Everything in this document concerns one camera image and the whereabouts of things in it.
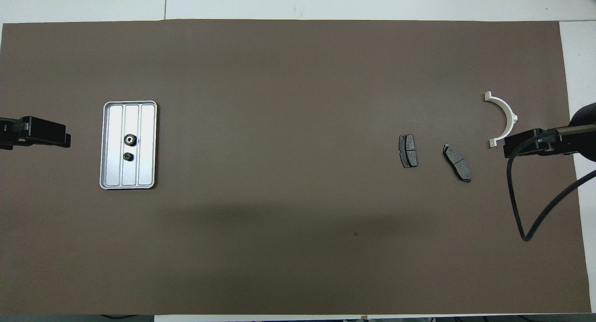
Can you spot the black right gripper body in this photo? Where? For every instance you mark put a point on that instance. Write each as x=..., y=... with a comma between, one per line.
x=531, y=145

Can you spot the silver metal tray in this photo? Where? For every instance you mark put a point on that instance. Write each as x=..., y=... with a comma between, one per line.
x=144, y=173

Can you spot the white semicircular plastic bracket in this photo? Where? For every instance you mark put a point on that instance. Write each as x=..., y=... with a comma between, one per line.
x=511, y=117

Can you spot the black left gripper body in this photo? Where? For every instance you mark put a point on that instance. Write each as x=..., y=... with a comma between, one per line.
x=42, y=132

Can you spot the long grey brake pad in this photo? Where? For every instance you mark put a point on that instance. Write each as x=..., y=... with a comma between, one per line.
x=457, y=162

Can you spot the rectangular dark brake pad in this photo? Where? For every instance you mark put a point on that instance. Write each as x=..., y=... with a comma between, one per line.
x=408, y=150

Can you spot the small black bearing gear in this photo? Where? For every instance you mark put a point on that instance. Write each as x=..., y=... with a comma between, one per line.
x=128, y=157

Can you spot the brown table mat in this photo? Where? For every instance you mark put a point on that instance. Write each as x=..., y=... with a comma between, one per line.
x=298, y=79

